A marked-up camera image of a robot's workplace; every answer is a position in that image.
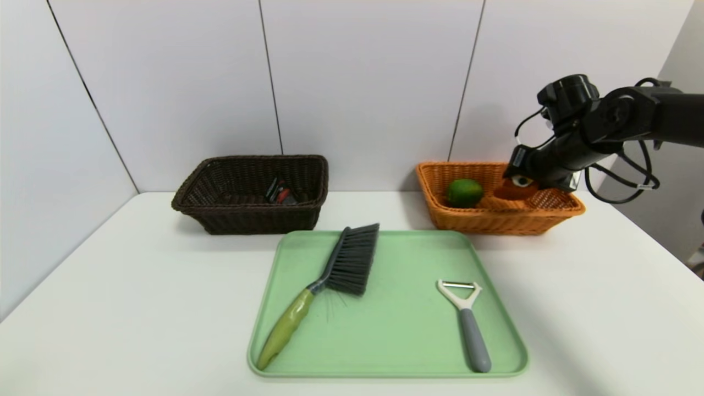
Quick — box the black cosmetic tube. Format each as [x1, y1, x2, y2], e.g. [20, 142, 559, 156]
[266, 177, 299, 206]

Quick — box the green lime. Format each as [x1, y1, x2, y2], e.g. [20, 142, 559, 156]
[445, 178, 485, 209]

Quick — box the orange toy fruit tart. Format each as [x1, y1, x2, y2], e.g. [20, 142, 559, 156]
[493, 175, 541, 202]

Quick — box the white peeler with grey handle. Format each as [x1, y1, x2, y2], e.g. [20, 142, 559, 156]
[437, 280, 492, 374]

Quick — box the dark brown wicker basket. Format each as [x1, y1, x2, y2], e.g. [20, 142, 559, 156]
[171, 155, 329, 236]

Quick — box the orange wicker basket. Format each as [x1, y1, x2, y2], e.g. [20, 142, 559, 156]
[415, 161, 585, 237]

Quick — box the light green plastic tray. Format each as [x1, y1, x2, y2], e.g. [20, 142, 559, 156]
[247, 229, 530, 379]

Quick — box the grey brush with green handle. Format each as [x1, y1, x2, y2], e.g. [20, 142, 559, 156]
[257, 223, 380, 370]

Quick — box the thin black right camera cable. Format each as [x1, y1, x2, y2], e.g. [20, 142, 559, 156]
[514, 107, 553, 150]

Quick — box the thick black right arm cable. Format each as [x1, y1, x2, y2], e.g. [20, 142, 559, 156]
[584, 140, 659, 205]

